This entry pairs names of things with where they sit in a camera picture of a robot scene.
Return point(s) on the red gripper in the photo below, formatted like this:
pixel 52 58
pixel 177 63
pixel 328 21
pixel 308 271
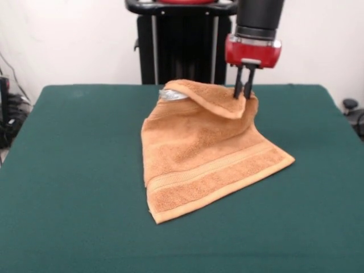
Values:
pixel 250 54

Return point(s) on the orange terry towel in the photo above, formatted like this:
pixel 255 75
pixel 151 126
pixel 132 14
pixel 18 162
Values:
pixel 199 153

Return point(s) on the black office chair base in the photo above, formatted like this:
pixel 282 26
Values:
pixel 355 113

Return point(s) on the dark green table cloth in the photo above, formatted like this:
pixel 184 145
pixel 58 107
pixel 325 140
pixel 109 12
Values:
pixel 85 199

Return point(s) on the black electronics box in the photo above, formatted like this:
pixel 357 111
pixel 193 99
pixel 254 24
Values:
pixel 4 99

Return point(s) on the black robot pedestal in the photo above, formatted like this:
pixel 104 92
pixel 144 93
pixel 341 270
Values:
pixel 185 42

